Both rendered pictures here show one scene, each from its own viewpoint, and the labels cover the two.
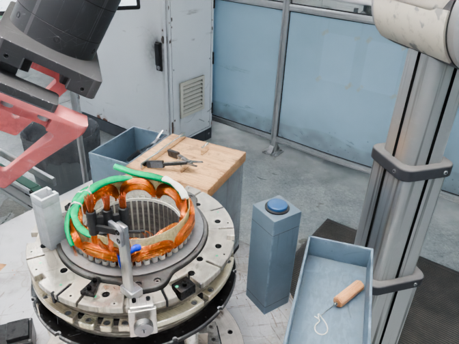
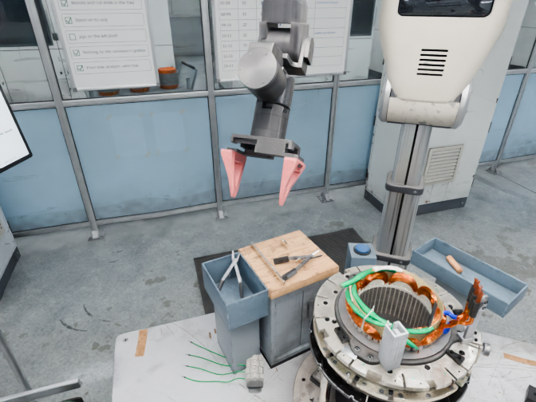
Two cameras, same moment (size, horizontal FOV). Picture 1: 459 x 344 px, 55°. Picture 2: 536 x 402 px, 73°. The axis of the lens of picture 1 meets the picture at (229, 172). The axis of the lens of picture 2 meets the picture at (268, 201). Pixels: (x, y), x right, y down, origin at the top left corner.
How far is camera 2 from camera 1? 0.86 m
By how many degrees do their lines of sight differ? 45
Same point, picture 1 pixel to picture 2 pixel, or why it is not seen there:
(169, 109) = not seen: outside the picture
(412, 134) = (419, 168)
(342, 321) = (471, 277)
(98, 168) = (235, 313)
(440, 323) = not seen: hidden behind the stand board
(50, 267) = (422, 373)
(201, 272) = (451, 301)
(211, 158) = (295, 246)
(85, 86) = not seen: outside the picture
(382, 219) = (406, 221)
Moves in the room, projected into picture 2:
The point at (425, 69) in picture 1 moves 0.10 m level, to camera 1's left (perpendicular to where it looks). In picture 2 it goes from (424, 132) to (411, 143)
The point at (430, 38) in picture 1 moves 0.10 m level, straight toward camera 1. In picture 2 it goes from (444, 117) to (480, 128)
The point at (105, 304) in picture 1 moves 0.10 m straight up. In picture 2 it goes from (473, 356) to (489, 317)
